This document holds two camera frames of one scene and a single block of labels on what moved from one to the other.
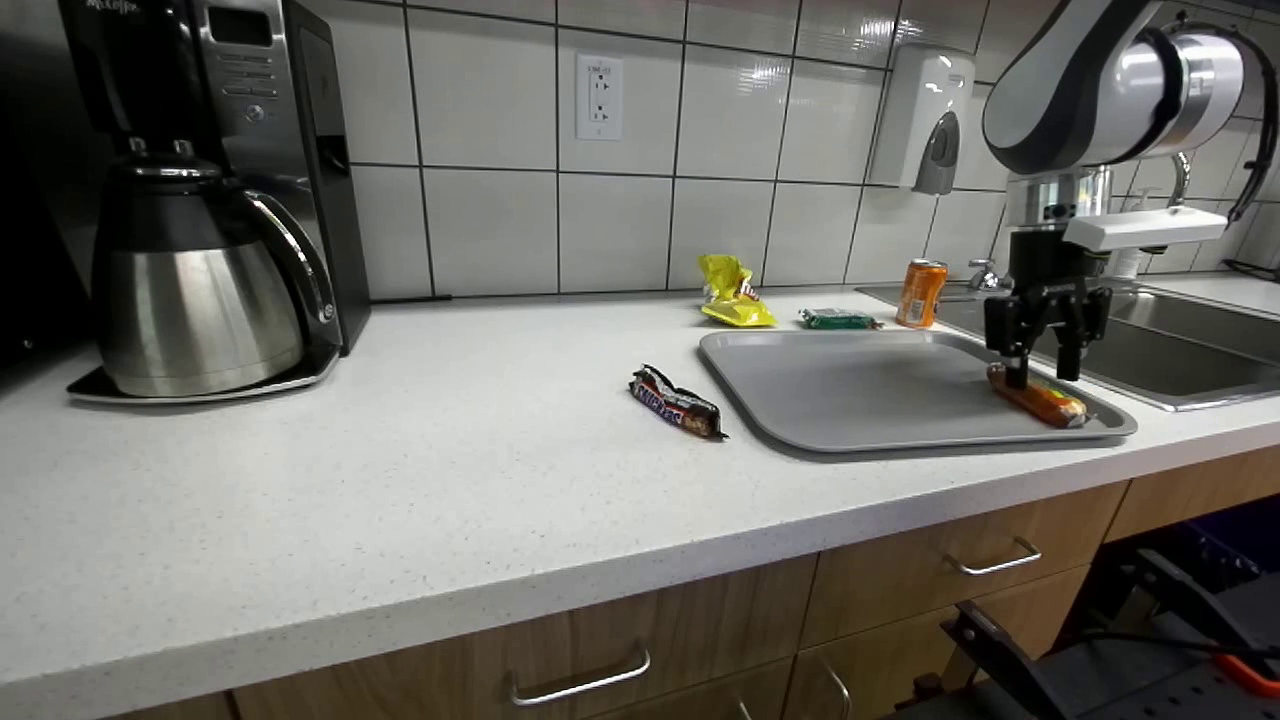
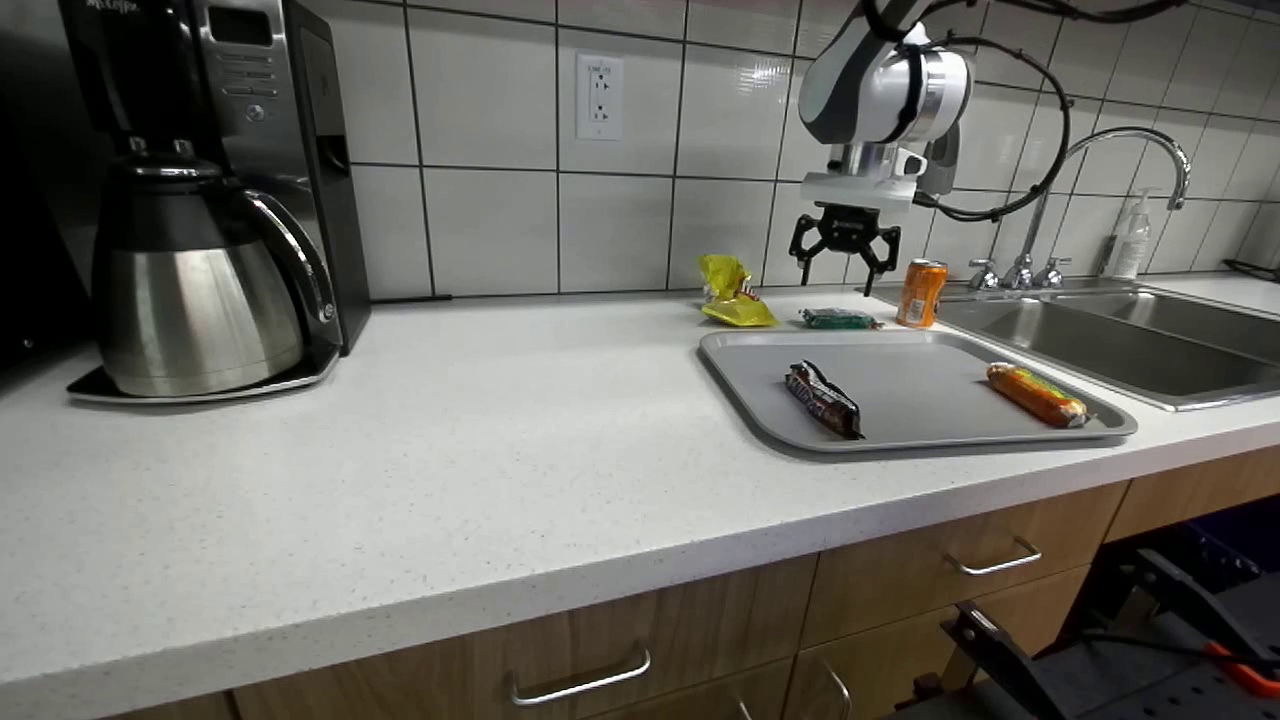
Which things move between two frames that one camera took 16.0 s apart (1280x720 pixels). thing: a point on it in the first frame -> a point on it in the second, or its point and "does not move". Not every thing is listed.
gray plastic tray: (864, 391) does not move
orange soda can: (922, 295) does not move
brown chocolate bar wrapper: (675, 401) -> (830, 401)
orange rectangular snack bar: (1037, 401) does not move
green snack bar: (838, 322) does not move
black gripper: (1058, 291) -> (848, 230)
